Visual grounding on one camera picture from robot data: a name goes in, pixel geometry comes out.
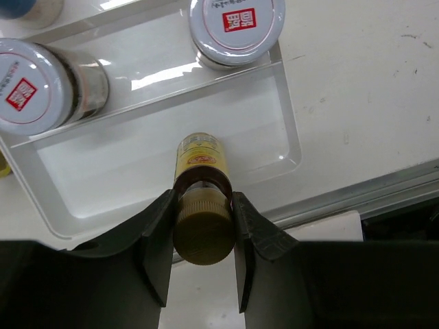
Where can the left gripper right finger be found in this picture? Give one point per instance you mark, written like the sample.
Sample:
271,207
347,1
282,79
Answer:
286,283

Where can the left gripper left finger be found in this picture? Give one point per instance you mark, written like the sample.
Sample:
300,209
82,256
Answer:
119,279

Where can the yellow small bottle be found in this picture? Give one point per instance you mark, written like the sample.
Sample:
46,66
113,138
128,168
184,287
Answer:
5,168
204,231

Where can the spice jar red label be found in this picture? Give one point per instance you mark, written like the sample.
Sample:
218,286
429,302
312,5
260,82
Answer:
234,33
45,87

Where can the blue-label bead jar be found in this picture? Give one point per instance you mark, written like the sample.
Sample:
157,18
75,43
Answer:
33,14

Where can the white divided tray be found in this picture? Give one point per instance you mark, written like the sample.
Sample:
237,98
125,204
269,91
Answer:
89,176

